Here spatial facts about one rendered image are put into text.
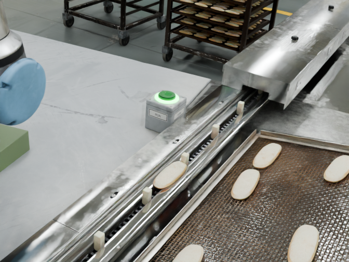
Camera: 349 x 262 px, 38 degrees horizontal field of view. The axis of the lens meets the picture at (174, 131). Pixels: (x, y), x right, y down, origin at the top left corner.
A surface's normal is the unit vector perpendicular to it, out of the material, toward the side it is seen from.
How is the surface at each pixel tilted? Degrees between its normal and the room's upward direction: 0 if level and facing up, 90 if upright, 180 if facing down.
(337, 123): 0
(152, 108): 90
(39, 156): 0
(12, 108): 94
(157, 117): 90
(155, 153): 0
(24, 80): 94
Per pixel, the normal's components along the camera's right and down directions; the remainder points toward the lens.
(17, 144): 0.92, 0.26
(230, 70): -0.50, 0.41
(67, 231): 0.07, -0.85
